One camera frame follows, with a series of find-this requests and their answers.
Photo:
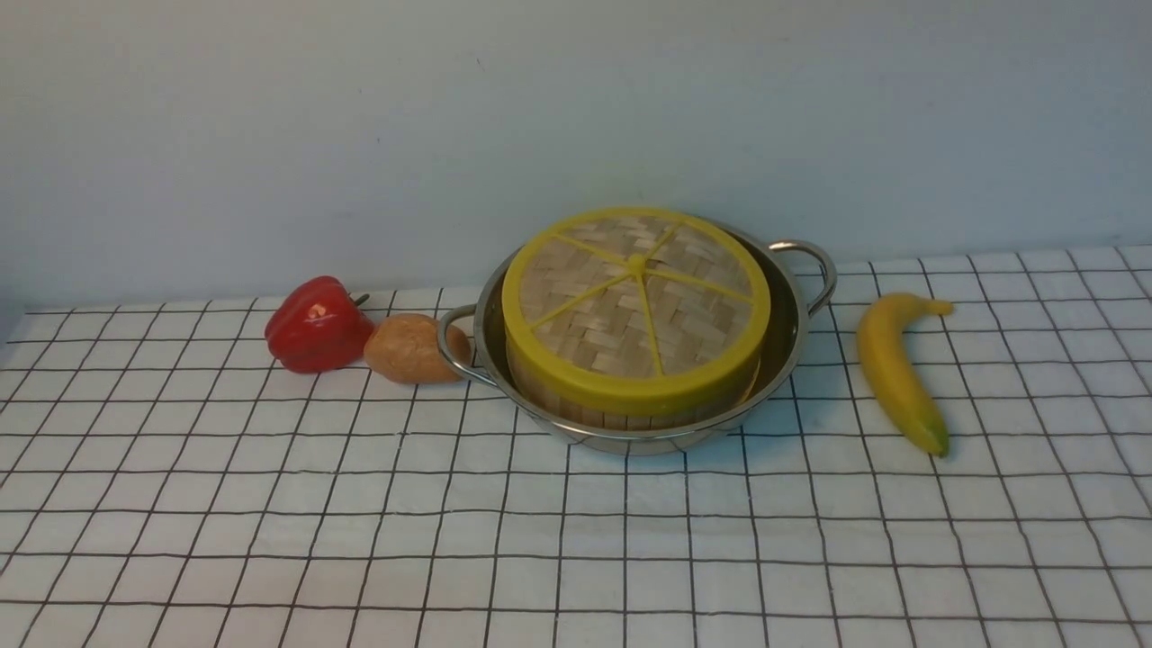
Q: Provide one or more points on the yellow bamboo steamer lid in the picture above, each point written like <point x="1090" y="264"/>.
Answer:
<point x="634" y="303"/>

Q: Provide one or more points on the yellow-rimmed bamboo steamer basket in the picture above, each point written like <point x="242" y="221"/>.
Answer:
<point x="621" y="414"/>

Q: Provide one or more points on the stainless steel pot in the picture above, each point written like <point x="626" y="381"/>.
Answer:
<point x="801" y="277"/>

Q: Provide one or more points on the brown potato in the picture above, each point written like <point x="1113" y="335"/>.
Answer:
<point x="403" y="349"/>

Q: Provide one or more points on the red bell pepper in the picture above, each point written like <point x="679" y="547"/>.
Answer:
<point x="319" y="327"/>

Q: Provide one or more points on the yellow banana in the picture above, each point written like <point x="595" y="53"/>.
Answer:
<point x="890" y="374"/>

